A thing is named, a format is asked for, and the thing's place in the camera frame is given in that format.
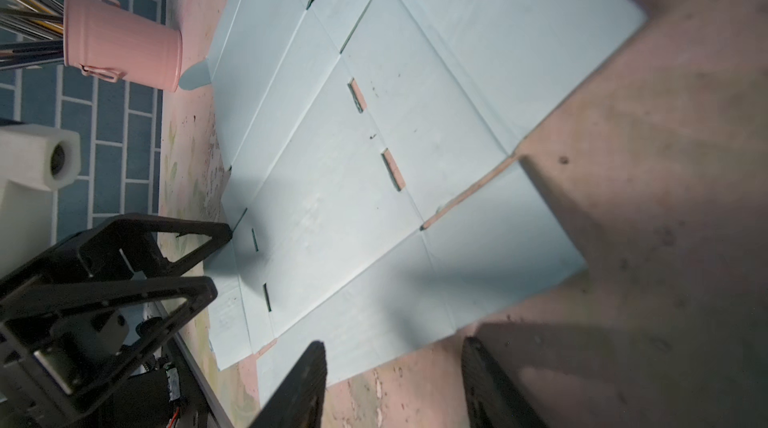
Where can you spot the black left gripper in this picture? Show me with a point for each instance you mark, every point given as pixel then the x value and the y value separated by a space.
pixel 67 357

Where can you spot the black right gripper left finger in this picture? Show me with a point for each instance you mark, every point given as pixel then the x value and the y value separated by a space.
pixel 298 401

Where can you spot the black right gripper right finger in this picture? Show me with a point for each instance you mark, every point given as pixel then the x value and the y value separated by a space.
pixel 492 399

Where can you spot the mint green paper box sheet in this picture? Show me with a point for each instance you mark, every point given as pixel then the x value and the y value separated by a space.
pixel 374 196

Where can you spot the pink metal pencil bucket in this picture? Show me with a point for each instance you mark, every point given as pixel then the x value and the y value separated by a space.
pixel 104 41

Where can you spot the bundle of colored pencils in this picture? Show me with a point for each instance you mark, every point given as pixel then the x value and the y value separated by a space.
pixel 39 28

